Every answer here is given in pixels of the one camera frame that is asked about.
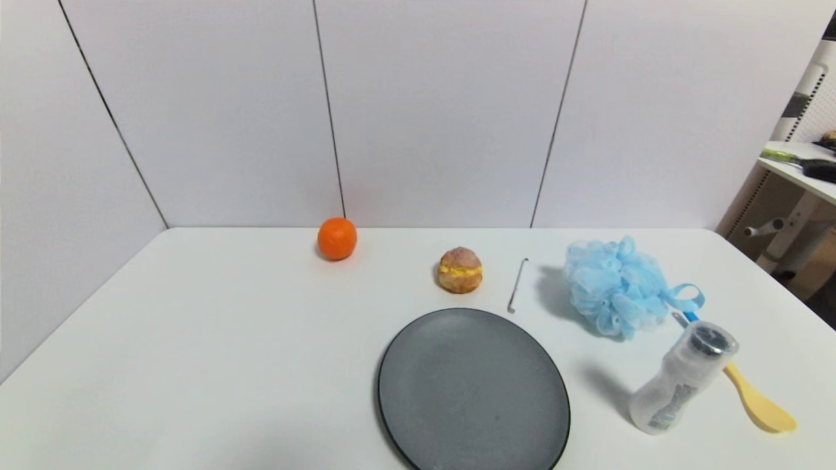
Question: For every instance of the green tool on side table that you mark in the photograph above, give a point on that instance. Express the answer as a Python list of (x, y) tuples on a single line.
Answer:
[(780, 156)]

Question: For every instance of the thin metal hook rod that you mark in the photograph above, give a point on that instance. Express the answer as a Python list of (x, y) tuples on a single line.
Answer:
[(517, 286)]

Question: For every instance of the white side table top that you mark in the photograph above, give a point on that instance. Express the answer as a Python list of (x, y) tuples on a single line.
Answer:
[(803, 173)]

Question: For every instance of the white pegboard panel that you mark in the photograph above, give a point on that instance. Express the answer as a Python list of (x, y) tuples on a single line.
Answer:
[(813, 98)]

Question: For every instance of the clear plastic baby bottle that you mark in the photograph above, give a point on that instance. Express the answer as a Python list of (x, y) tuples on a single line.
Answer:
[(679, 385)]

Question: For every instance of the light blue bath loofah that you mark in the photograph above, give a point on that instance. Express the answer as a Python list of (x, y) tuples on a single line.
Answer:
[(610, 287)]

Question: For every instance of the gray round plate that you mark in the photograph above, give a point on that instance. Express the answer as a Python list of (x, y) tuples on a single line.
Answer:
[(473, 391)]

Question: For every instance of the orange fruit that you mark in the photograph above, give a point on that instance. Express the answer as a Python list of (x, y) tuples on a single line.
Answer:
[(337, 239)]

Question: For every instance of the black object on side table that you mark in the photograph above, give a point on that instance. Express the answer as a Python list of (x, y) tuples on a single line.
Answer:
[(820, 170)]

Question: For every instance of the cream puff pastry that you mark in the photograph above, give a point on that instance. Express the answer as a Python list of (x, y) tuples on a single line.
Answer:
[(460, 270)]

